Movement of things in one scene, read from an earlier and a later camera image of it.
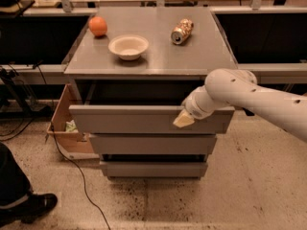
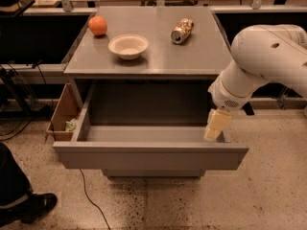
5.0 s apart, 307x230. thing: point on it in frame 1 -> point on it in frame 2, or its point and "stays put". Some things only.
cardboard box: (65, 131) stays put
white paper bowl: (129, 47) stays put
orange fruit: (98, 26) stays put
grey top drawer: (146, 119) -> (144, 147)
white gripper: (194, 108) -> (222, 97)
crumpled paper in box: (70, 126) stays put
